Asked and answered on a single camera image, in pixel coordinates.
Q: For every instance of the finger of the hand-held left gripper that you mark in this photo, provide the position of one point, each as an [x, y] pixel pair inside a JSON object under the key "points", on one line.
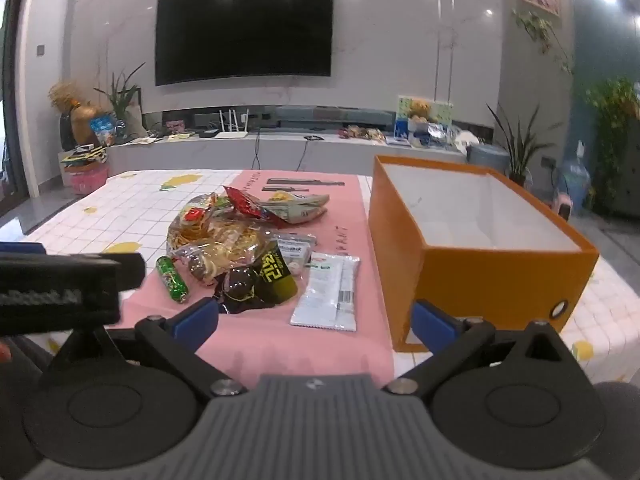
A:
{"points": [[75, 272]]}

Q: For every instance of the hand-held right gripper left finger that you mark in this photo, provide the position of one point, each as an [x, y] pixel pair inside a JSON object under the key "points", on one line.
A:
{"points": [[194, 321]]}

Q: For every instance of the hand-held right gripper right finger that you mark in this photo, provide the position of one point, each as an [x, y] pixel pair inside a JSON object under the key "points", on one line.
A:
{"points": [[432, 324]]}

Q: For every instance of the green candy roll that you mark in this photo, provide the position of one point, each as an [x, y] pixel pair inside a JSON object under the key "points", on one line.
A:
{"points": [[172, 280]]}

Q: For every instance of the clear bag of brown candies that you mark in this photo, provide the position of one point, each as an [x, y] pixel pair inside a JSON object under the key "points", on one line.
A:
{"points": [[202, 265]]}

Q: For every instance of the orange cardboard box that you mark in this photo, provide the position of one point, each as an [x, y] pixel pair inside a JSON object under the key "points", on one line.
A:
{"points": [[480, 280]]}

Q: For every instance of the clear yellow noodle bag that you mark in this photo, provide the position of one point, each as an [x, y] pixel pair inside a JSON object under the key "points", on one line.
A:
{"points": [[235, 242]]}

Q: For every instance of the black yellow snack packet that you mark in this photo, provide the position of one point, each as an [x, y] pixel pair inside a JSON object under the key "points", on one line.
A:
{"points": [[272, 275]]}

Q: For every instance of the small grey white packet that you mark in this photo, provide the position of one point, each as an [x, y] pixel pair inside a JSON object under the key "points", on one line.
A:
{"points": [[295, 247]]}

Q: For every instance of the red snack packet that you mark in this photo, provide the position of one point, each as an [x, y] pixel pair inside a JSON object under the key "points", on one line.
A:
{"points": [[247, 205]]}

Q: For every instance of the fries snack packet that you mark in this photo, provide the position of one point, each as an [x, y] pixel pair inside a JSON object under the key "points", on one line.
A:
{"points": [[300, 207]]}

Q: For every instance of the pile of small snacks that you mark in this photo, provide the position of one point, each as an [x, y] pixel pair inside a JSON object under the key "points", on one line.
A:
{"points": [[362, 133]]}

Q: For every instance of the pink printed mat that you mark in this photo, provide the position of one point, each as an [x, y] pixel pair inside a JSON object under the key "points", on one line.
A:
{"points": [[265, 345]]}

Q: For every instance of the white checked tablecloth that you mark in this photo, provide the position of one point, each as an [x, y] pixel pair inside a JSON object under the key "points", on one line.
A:
{"points": [[100, 200]]}

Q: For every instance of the pink basket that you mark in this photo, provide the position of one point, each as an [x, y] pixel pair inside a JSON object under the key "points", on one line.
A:
{"points": [[89, 180]]}

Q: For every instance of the white flat packet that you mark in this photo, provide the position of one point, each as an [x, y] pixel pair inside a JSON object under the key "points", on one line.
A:
{"points": [[325, 295]]}

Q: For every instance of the stack of colourful papers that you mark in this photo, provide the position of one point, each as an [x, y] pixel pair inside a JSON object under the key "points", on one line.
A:
{"points": [[82, 155]]}

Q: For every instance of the blue snack bag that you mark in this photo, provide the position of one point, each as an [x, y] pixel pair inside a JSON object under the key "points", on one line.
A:
{"points": [[104, 129]]}

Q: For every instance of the brown vase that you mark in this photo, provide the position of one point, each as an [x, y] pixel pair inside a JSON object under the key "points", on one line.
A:
{"points": [[84, 125]]}

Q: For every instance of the pink small appliance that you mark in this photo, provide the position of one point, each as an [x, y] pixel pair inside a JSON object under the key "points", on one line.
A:
{"points": [[562, 205]]}

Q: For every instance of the small pink box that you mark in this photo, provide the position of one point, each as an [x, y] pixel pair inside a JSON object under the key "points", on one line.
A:
{"points": [[175, 126]]}

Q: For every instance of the grey trash bin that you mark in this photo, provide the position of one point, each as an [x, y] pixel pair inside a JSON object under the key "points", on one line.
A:
{"points": [[487, 154]]}

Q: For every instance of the dried flower bunch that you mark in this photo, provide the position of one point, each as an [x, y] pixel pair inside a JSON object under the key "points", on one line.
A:
{"points": [[65, 94]]}

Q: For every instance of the white plastic bag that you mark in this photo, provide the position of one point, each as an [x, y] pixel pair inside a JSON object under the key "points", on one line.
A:
{"points": [[465, 140]]}

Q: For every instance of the white router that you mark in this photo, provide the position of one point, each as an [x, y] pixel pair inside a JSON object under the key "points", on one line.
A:
{"points": [[232, 132]]}

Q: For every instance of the long leaf potted plant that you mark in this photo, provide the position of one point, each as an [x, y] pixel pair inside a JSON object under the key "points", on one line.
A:
{"points": [[520, 150]]}

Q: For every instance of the grey television console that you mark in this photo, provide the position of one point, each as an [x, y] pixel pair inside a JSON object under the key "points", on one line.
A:
{"points": [[340, 152]]}

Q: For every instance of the blue water bottle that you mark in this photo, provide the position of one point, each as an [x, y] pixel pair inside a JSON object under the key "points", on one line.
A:
{"points": [[575, 180]]}

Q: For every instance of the green white card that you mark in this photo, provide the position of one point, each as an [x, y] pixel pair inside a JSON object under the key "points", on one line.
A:
{"points": [[442, 110]]}

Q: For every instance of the brown teddy bear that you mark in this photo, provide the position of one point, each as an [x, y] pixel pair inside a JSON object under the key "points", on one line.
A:
{"points": [[420, 110]]}

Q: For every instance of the grey cabinet with plants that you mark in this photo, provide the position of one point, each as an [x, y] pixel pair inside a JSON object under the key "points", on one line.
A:
{"points": [[612, 110]]}

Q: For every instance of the hanging vine plant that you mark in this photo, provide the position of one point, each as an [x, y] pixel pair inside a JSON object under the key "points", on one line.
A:
{"points": [[540, 30]]}

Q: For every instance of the black wall television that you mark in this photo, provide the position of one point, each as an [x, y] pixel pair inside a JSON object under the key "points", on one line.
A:
{"points": [[245, 30]]}

